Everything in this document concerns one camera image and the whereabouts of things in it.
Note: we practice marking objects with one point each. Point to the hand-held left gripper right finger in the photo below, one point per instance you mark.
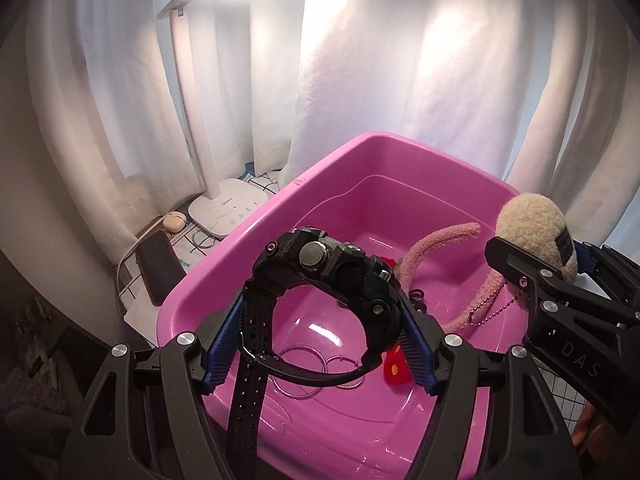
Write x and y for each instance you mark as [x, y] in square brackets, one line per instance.
[415, 352]

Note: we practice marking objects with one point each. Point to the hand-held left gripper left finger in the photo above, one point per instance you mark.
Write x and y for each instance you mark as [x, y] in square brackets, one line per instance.
[225, 340]

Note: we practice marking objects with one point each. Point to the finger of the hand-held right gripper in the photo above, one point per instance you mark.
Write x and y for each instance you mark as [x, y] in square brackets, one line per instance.
[530, 275]
[582, 260]

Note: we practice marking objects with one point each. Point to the small silver hoop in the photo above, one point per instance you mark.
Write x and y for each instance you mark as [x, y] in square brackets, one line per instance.
[341, 357]

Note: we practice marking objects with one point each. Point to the large silver bangle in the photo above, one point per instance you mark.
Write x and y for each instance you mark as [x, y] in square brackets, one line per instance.
[300, 346]

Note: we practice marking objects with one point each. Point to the pink strawberry headband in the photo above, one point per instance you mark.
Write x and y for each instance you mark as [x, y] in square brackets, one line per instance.
[440, 240]

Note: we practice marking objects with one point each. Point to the black wristwatch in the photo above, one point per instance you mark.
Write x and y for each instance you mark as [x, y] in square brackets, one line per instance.
[320, 260]

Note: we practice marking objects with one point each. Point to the pink plastic basin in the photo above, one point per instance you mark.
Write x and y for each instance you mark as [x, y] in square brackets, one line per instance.
[325, 440]

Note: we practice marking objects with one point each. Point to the person's right hand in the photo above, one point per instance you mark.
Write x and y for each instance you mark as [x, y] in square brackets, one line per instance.
[592, 422]

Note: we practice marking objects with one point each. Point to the white paper sheet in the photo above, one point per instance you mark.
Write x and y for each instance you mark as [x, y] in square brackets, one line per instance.
[142, 322]

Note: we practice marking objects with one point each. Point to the dark cased phone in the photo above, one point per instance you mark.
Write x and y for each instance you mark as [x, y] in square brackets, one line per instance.
[160, 267]

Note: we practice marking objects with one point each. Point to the white earbud case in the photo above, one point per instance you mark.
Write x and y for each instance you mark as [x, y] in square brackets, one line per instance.
[173, 221]

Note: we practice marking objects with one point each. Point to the white desk lamp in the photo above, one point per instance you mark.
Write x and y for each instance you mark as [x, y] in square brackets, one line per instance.
[230, 200]

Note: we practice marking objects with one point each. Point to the white curtain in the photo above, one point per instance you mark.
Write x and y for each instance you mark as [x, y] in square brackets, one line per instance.
[400, 60]

